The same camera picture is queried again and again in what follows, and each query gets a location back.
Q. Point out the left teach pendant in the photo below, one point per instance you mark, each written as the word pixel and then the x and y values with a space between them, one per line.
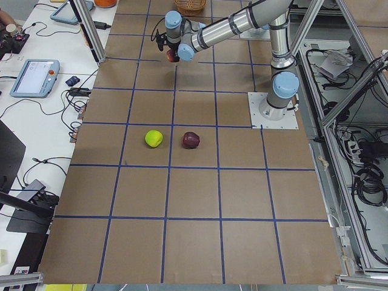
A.
pixel 36 78

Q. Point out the wicker basket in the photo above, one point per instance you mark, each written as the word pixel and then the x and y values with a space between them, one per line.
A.
pixel 190 6

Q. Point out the red yellow apple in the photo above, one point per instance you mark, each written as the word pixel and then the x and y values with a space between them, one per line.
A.
pixel 172 56

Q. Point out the person at desk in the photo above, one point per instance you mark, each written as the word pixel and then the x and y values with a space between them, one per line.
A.
pixel 6 19

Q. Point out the dark red apple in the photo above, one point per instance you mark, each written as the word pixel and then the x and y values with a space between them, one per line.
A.
pixel 190 140

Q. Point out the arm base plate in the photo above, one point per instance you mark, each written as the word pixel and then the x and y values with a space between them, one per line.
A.
pixel 263 116

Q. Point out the dark blue checkered pouch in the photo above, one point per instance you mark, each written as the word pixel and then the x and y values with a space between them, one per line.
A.
pixel 72 81

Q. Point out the teach pendant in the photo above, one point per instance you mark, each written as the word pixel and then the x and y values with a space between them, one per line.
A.
pixel 71 14
pixel 36 78

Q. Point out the black power adapter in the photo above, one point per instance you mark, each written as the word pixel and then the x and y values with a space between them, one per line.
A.
pixel 101 25

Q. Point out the aluminium frame post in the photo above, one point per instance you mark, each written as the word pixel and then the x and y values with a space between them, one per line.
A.
pixel 89 30

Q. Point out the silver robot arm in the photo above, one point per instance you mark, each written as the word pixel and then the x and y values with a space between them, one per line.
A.
pixel 251 51

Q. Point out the right teach pendant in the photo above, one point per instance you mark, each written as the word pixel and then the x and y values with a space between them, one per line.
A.
pixel 71 14

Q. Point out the orange round container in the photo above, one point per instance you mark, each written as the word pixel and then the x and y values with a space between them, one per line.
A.
pixel 105 3

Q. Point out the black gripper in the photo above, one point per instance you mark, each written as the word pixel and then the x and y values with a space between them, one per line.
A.
pixel 173 47

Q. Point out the green apple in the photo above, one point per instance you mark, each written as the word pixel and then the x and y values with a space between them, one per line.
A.
pixel 153 138

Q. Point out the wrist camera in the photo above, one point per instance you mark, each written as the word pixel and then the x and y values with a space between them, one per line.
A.
pixel 159 38

